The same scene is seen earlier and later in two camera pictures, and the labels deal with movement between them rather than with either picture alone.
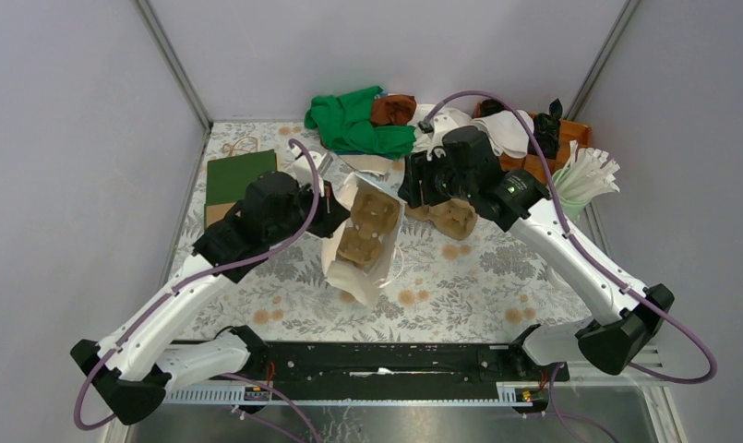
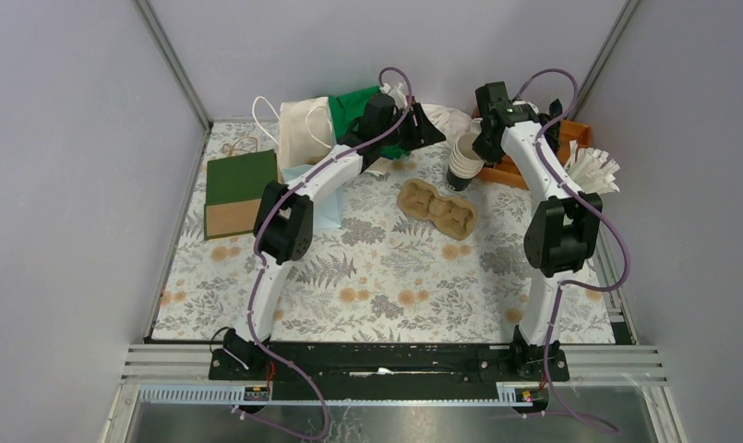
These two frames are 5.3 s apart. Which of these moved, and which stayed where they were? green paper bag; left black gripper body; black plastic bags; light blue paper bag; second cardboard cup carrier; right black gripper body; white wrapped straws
Moved: light blue paper bag; left black gripper body; right black gripper body
Stayed: white wrapped straws; black plastic bags; green paper bag; second cardboard cup carrier
